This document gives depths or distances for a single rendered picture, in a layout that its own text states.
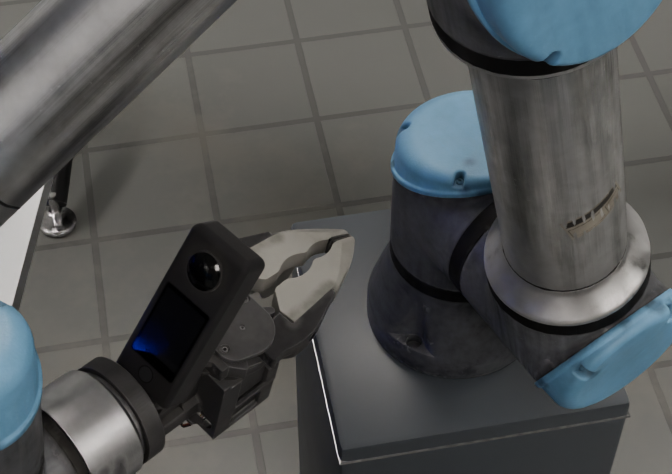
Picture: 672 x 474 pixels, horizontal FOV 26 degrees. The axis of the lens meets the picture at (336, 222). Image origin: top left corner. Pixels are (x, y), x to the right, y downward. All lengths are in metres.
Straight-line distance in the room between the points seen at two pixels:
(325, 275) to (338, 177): 1.47
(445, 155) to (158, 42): 0.34
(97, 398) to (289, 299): 0.15
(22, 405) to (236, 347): 0.19
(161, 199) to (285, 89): 0.32
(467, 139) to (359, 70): 1.51
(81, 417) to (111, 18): 0.24
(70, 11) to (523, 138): 0.27
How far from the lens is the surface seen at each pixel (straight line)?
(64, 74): 0.81
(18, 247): 1.24
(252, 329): 0.93
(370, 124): 2.52
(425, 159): 1.09
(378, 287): 1.24
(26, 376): 0.76
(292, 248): 0.97
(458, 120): 1.12
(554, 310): 1.00
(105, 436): 0.87
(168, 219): 2.39
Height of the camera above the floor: 1.82
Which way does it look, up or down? 50 degrees down
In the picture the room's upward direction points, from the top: straight up
